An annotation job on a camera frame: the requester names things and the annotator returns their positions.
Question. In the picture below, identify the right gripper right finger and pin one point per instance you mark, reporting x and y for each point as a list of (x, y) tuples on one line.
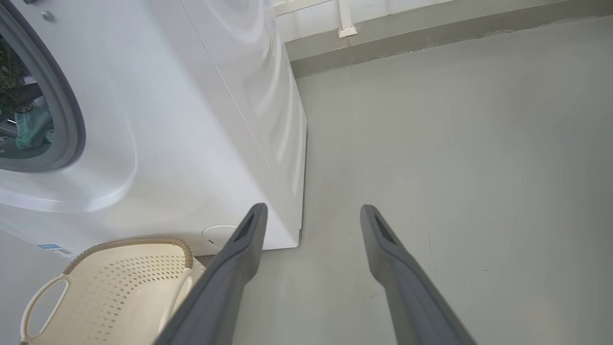
[(412, 302)]

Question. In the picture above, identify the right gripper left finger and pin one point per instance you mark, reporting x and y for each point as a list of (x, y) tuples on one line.
[(220, 287)]

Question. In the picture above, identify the white front-load washing machine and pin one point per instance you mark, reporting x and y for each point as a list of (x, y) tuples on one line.
[(182, 120)]

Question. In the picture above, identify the clothes inside washer drum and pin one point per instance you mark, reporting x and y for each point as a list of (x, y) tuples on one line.
[(9, 62)]

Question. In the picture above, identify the round white filter cover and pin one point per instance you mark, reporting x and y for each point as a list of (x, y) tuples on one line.
[(218, 235)]

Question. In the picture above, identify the cream perforated laundry basket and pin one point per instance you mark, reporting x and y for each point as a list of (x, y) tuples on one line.
[(115, 297)]

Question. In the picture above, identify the blue energy label sticker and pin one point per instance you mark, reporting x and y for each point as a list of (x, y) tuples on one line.
[(55, 250)]

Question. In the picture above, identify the white wall conduit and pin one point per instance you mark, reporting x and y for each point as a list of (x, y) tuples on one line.
[(346, 19)]

